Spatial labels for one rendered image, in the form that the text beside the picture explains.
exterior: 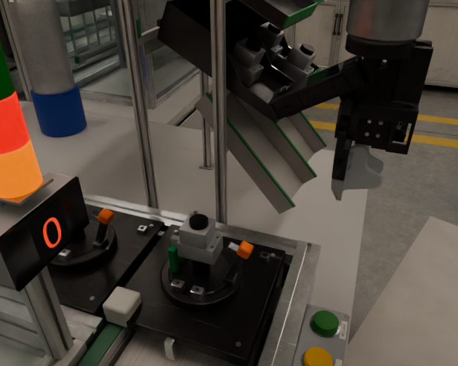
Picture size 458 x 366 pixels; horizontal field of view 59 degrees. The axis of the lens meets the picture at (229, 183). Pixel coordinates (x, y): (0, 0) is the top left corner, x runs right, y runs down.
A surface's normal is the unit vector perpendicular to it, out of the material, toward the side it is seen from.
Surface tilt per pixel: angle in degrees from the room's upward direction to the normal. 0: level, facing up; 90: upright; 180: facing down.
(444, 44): 90
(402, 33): 90
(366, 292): 0
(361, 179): 93
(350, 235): 0
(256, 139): 45
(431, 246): 0
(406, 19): 90
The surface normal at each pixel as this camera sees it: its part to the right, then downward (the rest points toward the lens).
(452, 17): -0.32, 0.53
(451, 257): 0.00, -0.83
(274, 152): 0.61, -0.40
